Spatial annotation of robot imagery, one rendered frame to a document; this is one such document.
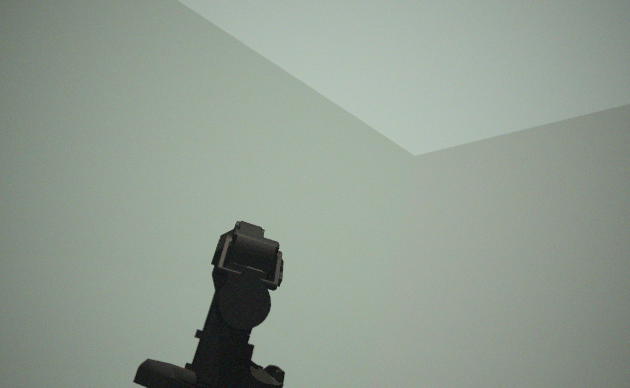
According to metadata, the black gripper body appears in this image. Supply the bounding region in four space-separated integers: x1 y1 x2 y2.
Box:
133 323 254 388

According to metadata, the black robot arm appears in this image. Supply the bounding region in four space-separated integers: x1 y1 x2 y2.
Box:
202 221 285 388

